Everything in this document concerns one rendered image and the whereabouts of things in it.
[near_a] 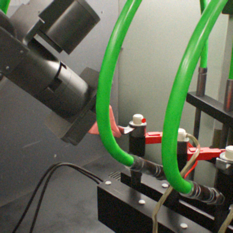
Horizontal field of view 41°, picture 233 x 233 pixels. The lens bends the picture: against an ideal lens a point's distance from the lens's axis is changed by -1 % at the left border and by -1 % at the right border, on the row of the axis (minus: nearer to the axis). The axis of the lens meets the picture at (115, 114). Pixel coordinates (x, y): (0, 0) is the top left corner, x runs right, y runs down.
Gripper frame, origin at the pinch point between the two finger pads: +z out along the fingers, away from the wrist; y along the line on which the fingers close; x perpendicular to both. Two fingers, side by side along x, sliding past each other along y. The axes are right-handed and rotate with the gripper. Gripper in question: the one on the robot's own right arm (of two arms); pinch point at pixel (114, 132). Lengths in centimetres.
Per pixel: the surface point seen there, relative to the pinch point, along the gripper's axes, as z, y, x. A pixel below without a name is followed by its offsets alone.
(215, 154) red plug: 10.5, 6.4, -9.5
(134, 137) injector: 4.2, 1.4, 0.3
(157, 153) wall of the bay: 36.3, 3.6, 23.0
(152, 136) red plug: 6.5, 3.3, -0.5
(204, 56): 11.2, 22.7, 5.5
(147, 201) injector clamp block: 11.2, -5.8, -3.9
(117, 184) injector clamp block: 10.1, -6.9, 2.7
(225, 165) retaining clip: 4.2, 4.7, -15.8
